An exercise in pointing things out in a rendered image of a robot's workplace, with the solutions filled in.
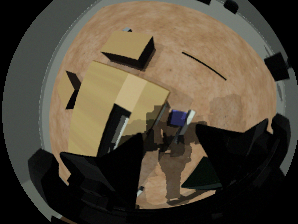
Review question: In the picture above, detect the tan cube block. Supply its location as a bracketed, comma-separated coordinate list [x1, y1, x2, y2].
[100, 31, 154, 68]
[56, 71, 81, 109]

